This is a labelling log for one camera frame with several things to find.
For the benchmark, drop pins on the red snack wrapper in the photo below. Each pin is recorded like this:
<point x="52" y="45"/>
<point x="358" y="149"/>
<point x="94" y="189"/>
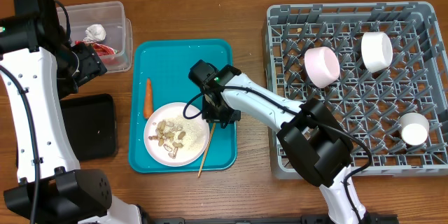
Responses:
<point x="100" y="49"/>

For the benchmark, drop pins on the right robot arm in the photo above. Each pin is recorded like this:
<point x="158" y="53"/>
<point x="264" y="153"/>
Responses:
<point x="317" y="147"/>

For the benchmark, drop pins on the grey dishwasher rack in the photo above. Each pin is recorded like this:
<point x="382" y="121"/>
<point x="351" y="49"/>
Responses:
<point x="368" y="105"/>

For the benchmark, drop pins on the white round plate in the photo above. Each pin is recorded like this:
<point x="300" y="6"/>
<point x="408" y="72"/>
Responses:
<point x="172" y="110"/>

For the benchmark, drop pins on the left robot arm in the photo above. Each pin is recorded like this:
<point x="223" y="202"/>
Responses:
<point x="39" y="67"/>

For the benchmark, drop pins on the orange carrot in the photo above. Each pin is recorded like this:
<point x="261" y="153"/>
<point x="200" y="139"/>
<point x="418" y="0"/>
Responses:
<point x="148" y="100"/>

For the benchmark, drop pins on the pink bowl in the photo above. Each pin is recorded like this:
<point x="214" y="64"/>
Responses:
<point x="322" y="66"/>

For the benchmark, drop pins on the white bowl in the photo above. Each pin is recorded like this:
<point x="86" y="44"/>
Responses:
<point x="376" y="51"/>

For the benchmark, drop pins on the foil ball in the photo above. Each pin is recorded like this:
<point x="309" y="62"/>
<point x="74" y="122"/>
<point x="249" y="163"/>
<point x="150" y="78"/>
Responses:
<point x="95" y="33"/>

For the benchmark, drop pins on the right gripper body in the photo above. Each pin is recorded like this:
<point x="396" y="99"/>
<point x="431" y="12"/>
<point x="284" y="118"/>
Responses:
<point x="222" y="110"/>

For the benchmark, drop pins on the peanuts pile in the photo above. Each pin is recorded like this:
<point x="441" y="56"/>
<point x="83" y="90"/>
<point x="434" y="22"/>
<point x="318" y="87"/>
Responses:
<point x="168" y="135"/>

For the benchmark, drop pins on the black tray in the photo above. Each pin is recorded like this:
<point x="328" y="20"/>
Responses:
<point x="90" y="124"/>

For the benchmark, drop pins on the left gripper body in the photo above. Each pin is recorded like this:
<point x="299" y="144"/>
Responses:
<point x="77" y="67"/>

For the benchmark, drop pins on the small white cup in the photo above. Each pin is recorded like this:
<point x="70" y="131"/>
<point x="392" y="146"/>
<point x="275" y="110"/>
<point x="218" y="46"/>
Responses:
<point x="414" y="128"/>

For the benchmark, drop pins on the clear plastic bin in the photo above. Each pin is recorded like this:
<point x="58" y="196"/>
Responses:
<point x="111" y="15"/>

